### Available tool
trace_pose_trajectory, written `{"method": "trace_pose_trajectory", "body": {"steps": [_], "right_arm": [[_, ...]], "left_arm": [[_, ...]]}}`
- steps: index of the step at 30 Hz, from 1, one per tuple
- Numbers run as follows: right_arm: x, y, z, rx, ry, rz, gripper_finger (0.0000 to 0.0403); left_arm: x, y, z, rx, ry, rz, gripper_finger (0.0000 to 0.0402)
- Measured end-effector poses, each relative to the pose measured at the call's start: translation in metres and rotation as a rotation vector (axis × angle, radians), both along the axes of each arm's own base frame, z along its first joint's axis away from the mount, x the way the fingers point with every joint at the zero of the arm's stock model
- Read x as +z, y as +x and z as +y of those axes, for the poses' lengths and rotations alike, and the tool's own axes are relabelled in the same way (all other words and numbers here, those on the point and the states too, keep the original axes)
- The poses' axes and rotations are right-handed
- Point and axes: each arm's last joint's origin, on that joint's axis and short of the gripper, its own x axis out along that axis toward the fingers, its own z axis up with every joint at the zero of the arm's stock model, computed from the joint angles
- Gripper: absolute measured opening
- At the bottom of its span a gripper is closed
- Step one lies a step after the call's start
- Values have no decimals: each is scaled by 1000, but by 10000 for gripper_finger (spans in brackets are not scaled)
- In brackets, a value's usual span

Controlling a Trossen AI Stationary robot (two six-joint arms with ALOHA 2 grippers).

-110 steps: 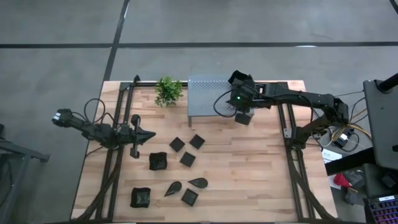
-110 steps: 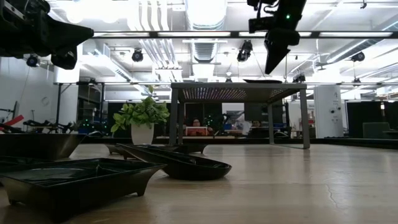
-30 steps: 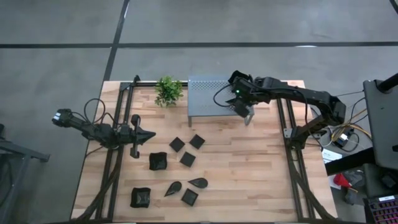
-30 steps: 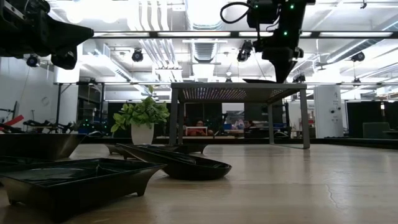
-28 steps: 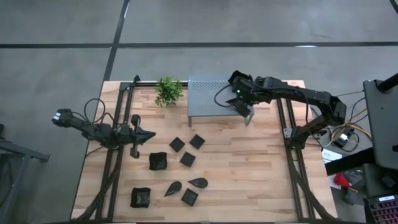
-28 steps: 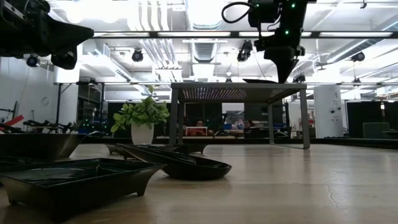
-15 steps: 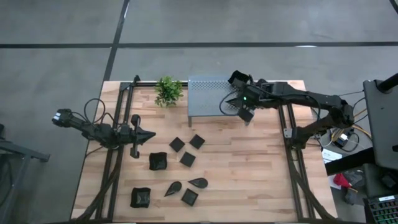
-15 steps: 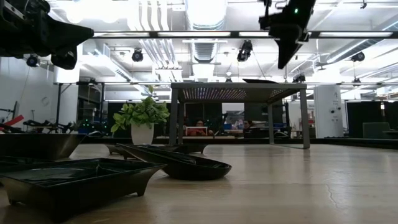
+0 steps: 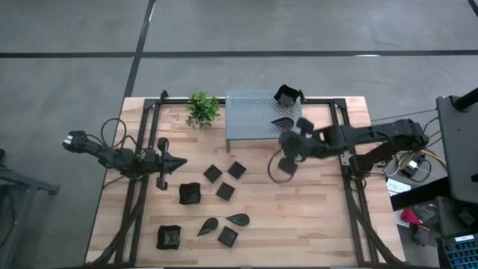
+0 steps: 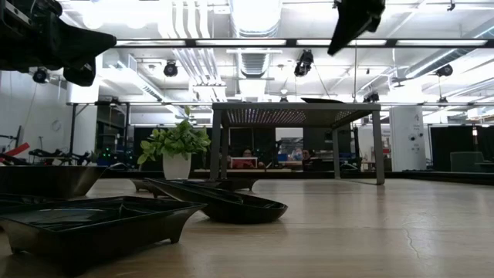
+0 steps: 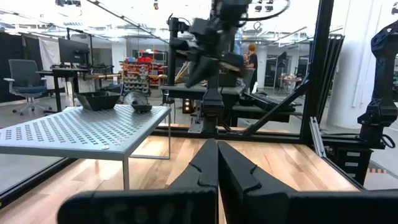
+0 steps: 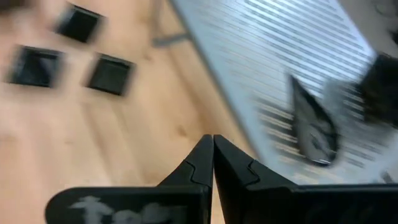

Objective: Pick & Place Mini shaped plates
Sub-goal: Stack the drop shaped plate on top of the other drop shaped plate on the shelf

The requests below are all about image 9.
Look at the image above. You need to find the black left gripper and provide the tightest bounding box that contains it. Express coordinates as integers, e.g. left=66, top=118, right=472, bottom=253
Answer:
left=143, top=137, right=187, bottom=191

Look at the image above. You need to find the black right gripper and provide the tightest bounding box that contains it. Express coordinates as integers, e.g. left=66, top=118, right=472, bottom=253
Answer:
left=278, top=118, right=322, bottom=176

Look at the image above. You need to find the black teardrop shaped plate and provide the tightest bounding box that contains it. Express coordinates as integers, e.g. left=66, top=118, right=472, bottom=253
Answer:
left=225, top=213, right=251, bottom=227
left=270, top=116, right=296, bottom=131
left=196, top=217, right=220, bottom=238

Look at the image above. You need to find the black deep square bowl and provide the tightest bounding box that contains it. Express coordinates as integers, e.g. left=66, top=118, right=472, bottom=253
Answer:
left=155, top=224, right=182, bottom=251
left=178, top=182, right=202, bottom=205
left=273, top=84, right=301, bottom=108

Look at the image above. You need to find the black square footed plate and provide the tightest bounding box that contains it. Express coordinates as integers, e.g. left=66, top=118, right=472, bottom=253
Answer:
left=226, top=160, right=248, bottom=180
left=215, top=182, right=237, bottom=202
left=217, top=226, right=240, bottom=249
left=202, top=164, right=224, bottom=184

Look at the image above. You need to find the grey perforated metal shelf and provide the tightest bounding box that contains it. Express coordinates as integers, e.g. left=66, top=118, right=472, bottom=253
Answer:
left=225, top=88, right=304, bottom=153

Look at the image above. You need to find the green plant in white pot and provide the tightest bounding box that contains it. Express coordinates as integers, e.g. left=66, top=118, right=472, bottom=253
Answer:
left=185, top=91, right=221, bottom=131

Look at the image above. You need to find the white paper sheet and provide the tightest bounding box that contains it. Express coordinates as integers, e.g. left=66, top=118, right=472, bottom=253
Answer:
left=386, top=178, right=412, bottom=197

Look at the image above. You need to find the white power adapter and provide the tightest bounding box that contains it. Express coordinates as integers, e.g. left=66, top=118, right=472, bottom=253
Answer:
left=405, top=158, right=421, bottom=176

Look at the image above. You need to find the red cloth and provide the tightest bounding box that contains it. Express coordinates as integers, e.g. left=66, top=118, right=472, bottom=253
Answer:
left=400, top=207, right=423, bottom=227

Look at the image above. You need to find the grey metal stand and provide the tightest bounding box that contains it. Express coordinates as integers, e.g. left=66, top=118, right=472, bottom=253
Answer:
left=0, top=149, right=60, bottom=269

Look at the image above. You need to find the dark grey side table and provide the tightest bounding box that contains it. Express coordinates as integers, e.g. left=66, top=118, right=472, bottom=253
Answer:
left=435, top=95, right=478, bottom=205

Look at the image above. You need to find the black vertical pole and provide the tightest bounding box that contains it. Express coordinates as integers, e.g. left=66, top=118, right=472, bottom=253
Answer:
left=453, top=87, right=478, bottom=112

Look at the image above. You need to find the blue storage box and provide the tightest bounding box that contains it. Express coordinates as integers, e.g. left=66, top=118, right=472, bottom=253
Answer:
left=436, top=233, right=478, bottom=269

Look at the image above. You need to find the thin dark looped cable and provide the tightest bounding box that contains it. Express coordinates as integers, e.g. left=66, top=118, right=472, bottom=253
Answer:
left=267, top=148, right=299, bottom=185

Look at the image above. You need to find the black table frame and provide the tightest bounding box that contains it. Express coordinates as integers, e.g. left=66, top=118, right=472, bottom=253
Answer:
left=85, top=89, right=408, bottom=268

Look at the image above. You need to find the black looped cable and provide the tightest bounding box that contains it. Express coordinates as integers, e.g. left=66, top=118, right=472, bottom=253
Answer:
left=99, top=117, right=130, bottom=150

